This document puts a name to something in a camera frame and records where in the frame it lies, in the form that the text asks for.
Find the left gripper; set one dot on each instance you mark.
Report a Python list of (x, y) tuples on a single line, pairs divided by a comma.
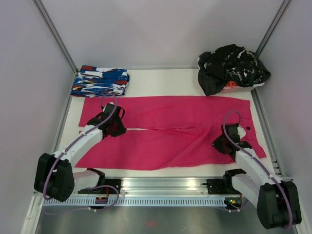
[(121, 131)]

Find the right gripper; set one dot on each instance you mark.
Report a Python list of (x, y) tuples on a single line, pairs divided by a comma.
[(216, 144)]

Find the pink trousers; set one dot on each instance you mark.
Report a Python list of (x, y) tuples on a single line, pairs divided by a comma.
[(171, 131)]

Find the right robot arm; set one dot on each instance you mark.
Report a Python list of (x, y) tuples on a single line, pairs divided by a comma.
[(276, 201)]

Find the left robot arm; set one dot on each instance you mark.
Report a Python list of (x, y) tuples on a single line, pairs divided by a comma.
[(62, 162)]

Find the folded blue patterned trousers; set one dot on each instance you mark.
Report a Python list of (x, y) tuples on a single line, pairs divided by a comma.
[(93, 81)]

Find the white basket with orange item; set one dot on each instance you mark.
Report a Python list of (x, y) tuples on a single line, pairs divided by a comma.
[(233, 87)]

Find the black patterned clothes pile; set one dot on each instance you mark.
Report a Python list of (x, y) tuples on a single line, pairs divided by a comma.
[(230, 63)]

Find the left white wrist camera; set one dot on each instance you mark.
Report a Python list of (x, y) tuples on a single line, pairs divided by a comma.
[(111, 108)]

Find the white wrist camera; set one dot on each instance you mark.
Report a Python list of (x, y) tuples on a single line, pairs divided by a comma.
[(235, 132), (111, 108)]

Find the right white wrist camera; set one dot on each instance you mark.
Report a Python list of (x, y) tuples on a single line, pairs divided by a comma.
[(235, 132)]

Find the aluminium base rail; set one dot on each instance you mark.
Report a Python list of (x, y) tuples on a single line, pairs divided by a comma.
[(165, 186)]

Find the slotted cable duct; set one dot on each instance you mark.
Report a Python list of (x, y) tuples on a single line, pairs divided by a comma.
[(209, 201)]

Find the right frame post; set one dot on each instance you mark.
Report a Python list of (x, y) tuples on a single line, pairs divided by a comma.
[(273, 25)]

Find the frame post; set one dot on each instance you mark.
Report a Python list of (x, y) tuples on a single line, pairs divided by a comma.
[(273, 25), (55, 34)]

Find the left frame post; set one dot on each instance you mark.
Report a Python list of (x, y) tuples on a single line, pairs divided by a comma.
[(55, 34)]

